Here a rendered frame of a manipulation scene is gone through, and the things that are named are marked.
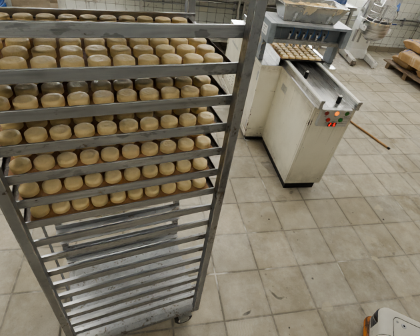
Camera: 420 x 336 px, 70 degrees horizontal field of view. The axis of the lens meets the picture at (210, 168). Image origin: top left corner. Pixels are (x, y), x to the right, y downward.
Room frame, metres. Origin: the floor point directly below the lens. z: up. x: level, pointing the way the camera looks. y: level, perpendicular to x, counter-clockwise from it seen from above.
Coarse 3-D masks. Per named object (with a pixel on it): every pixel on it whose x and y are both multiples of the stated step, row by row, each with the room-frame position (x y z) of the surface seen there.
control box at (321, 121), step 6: (324, 108) 1.94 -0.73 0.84; (330, 108) 1.96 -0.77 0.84; (336, 108) 1.97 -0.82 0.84; (342, 108) 1.99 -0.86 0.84; (348, 108) 2.00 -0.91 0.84; (324, 114) 1.92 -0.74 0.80; (330, 114) 1.94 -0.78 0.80; (342, 114) 1.96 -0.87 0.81; (318, 120) 1.92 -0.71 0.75; (324, 120) 1.93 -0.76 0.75; (330, 120) 1.94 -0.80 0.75; (336, 120) 1.95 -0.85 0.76; (348, 120) 1.98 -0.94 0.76; (324, 126) 1.94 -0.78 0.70; (330, 126) 1.95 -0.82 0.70; (336, 126) 1.96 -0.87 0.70; (342, 126) 1.97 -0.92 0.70
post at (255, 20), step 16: (256, 0) 0.72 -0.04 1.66; (256, 16) 0.72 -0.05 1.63; (256, 32) 0.73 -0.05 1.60; (256, 48) 0.73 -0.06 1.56; (240, 64) 0.73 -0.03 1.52; (240, 80) 0.72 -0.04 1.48; (240, 96) 0.72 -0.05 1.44; (240, 112) 0.73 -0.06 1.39; (224, 144) 0.74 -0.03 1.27; (224, 160) 0.72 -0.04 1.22; (224, 176) 0.73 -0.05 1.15; (224, 192) 0.73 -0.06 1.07; (208, 224) 0.74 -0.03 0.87; (208, 240) 0.72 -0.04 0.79; (208, 256) 0.73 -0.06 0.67; (192, 304) 0.74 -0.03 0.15
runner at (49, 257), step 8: (184, 224) 0.73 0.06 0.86; (192, 224) 0.72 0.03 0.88; (200, 224) 0.73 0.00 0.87; (152, 232) 0.65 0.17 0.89; (160, 232) 0.66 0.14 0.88; (168, 232) 0.67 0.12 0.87; (112, 240) 0.61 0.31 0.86; (120, 240) 0.59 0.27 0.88; (128, 240) 0.61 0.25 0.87; (136, 240) 0.62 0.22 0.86; (80, 248) 0.54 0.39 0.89; (88, 248) 0.55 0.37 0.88; (96, 248) 0.56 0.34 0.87; (104, 248) 0.57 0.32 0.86; (48, 256) 0.49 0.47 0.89; (56, 256) 0.50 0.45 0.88; (64, 256) 0.51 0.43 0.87
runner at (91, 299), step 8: (176, 272) 0.72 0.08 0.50; (184, 272) 0.71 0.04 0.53; (192, 272) 0.73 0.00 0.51; (152, 280) 0.67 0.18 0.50; (160, 280) 0.66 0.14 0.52; (120, 288) 0.61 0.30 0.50; (128, 288) 0.60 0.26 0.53; (136, 288) 0.61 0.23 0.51; (96, 296) 0.55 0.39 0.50; (104, 296) 0.55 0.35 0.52; (64, 304) 0.50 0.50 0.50; (72, 304) 0.50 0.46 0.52; (80, 304) 0.51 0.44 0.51
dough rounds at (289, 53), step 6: (276, 48) 2.79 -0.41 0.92; (282, 48) 2.84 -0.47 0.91; (288, 48) 2.86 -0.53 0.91; (294, 48) 2.88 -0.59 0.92; (282, 54) 2.66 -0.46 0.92; (288, 54) 2.68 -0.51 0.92; (294, 54) 2.70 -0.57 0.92; (300, 54) 2.73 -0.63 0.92; (306, 54) 2.78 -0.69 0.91; (312, 54) 2.79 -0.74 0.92; (318, 60) 2.68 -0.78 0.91
